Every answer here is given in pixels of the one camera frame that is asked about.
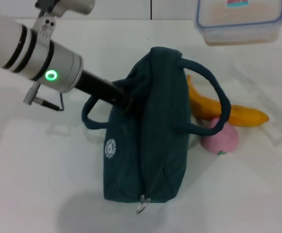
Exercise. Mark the clear blue-rimmed lunch box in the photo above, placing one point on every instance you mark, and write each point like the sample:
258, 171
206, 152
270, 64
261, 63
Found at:
237, 26

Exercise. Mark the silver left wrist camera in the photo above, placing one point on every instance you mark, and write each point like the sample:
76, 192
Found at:
46, 28

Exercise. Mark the pink peach toy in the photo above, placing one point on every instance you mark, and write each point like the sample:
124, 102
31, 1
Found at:
224, 142

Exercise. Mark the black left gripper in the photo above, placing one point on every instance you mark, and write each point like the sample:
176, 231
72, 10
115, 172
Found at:
99, 89

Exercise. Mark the dark teal fabric bag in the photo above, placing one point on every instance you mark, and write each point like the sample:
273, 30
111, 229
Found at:
160, 145

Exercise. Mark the yellow banana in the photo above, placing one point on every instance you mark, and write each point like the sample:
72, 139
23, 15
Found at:
245, 116

